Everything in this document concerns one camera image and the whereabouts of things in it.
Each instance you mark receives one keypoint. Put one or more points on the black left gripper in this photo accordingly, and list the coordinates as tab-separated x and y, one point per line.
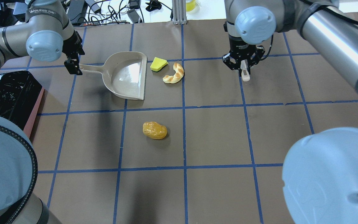
72	46

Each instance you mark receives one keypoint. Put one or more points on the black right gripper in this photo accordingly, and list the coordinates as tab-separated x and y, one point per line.
240	48

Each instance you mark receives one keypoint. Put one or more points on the white hand brush black bristles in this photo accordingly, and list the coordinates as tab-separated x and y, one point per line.
245	71

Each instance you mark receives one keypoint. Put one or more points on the beige plastic dustpan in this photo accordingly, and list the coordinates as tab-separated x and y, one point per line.
123	74

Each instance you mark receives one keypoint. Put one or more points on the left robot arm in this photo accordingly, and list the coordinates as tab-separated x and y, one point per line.
46	33

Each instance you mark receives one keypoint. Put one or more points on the bin with black bag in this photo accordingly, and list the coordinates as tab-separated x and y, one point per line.
20	99

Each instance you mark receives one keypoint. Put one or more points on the black power brick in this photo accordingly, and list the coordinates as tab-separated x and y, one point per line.
76	11

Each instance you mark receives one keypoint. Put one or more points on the braided bread piece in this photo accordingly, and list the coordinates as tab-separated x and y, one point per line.
179	74

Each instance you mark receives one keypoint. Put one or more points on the yellow tape roll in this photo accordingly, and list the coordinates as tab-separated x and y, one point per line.
191	5

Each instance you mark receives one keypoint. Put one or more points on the black power adapter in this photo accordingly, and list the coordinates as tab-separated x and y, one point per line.
134	16

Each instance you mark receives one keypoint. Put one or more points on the yellow green sponge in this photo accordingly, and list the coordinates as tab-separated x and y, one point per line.
157	64

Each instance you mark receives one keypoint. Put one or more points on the yellow potato toy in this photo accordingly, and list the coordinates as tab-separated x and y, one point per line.
154	130

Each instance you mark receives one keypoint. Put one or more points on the aluminium frame post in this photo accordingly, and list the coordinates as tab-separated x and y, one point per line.
179	12

